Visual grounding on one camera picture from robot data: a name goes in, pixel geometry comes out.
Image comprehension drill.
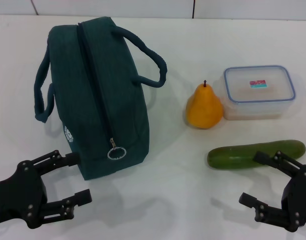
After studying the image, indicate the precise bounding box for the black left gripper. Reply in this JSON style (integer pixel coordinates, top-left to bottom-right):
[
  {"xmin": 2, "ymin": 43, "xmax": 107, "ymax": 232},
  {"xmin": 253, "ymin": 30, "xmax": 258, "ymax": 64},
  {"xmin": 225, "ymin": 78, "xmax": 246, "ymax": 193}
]
[{"xmin": 0, "ymin": 149, "xmax": 93, "ymax": 230}]

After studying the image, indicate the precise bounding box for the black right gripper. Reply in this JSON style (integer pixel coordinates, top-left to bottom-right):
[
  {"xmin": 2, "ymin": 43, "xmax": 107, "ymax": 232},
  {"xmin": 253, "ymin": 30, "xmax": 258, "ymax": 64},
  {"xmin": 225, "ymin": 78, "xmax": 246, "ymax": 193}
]
[{"xmin": 239, "ymin": 150, "xmax": 306, "ymax": 233}]

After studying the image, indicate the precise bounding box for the green cucumber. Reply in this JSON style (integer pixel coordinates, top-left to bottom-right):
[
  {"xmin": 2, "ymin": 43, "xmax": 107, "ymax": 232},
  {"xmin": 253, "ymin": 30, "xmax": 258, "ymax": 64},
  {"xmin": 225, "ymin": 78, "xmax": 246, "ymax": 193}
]
[{"xmin": 207, "ymin": 139, "xmax": 306, "ymax": 171}]

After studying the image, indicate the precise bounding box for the orange yellow pear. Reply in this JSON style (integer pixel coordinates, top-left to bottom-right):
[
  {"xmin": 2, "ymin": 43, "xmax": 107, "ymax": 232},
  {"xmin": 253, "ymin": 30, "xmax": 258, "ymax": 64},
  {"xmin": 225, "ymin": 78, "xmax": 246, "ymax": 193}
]
[{"xmin": 185, "ymin": 79, "xmax": 224, "ymax": 130}]

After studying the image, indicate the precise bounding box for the clear food container blue lid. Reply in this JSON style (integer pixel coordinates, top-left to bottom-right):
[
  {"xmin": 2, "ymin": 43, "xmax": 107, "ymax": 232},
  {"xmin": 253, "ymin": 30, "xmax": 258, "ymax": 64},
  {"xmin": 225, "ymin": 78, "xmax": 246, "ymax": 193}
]
[{"xmin": 219, "ymin": 65, "xmax": 296, "ymax": 121}]

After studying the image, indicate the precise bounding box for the dark teal insulated lunch bag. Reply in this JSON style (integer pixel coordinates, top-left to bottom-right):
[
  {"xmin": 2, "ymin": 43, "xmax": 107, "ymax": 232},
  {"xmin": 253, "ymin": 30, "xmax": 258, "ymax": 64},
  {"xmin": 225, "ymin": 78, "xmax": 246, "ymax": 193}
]
[{"xmin": 33, "ymin": 16, "xmax": 168, "ymax": 181}]

